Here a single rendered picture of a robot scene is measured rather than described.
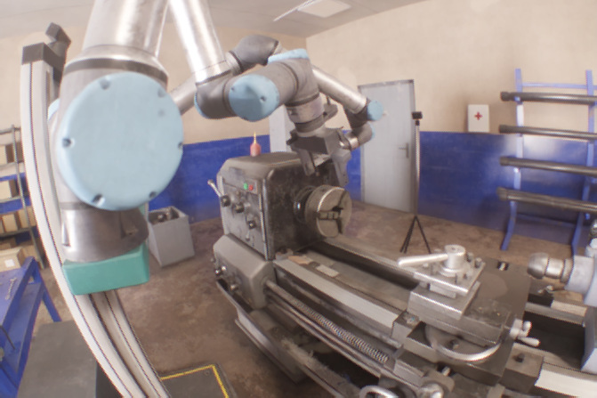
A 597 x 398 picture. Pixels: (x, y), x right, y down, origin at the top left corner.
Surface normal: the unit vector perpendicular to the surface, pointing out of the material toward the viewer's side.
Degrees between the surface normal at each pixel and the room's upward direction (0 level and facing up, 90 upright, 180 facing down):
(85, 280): 90
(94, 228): 70
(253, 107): 114
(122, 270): 90
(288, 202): 90
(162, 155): 95
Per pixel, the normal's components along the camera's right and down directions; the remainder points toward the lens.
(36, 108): 0.51, 0.13
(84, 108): 0.81, 0.14
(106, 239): 0.65, -0.25
